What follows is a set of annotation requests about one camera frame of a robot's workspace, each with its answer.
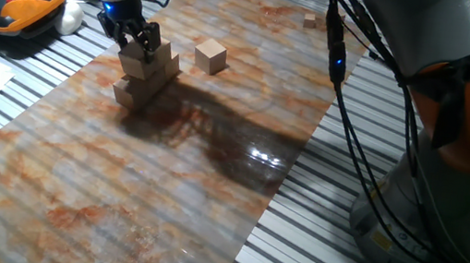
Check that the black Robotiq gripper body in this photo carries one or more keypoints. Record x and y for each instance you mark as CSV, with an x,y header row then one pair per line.
x,y
123,17

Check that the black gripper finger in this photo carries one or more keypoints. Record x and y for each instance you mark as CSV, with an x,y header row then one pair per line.
x,y
115,35
152,42

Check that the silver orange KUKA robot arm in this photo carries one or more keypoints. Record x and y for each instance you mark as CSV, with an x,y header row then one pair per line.
x,y
427,29

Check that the white rounded object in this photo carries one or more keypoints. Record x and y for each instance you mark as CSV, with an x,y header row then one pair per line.
x,y
71,18

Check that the small wooden block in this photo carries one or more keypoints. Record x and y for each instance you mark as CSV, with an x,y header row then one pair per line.
x,y
310,20

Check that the orange grey marble mat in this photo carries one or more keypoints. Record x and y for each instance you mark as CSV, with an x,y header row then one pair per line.
x,y
158,208

